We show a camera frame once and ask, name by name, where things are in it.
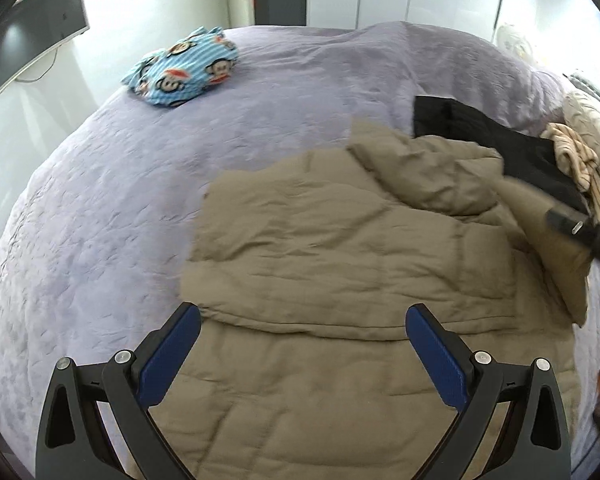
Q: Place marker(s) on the wall-mounted television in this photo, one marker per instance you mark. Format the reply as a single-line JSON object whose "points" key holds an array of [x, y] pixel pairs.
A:
{"points": [[30, 35]]}

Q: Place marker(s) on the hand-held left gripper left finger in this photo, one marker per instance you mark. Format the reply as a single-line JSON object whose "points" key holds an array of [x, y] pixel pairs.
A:
{"points": [[172, 350]]}

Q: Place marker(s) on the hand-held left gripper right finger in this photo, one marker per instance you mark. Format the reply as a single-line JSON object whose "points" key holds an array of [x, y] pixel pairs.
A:
{"points": [[437, 355]]}

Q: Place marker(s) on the tan puffer jacket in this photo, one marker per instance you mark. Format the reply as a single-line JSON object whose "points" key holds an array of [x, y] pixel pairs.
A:
{"points": [[330, 240]]}

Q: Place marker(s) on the beige striped garment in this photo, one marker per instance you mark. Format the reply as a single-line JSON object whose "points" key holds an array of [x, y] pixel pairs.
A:
{"points": [[575, 155]]}

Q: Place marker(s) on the cream quilted pillow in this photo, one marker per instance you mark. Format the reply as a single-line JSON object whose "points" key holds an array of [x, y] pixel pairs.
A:
{"points": [[595, 115]]}

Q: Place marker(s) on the black garment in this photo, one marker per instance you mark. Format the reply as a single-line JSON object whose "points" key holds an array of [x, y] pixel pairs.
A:
{"points": [[480, 125]]}

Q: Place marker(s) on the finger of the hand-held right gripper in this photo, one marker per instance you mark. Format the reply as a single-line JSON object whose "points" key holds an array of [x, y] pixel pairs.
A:
{"points": [[587, 235]]}

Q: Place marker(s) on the grey ribbed cushion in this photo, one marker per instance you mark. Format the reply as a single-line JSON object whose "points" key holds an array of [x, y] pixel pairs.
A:
{"points": [[587, 82]]}

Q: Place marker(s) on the blue monkey print cloth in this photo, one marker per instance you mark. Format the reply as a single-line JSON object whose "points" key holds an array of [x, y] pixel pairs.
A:
{"points": [[180, 70]]}

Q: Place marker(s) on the lavender plush blanket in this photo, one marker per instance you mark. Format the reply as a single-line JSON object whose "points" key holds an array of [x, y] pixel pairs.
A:
{"points": [[130, 185]]}

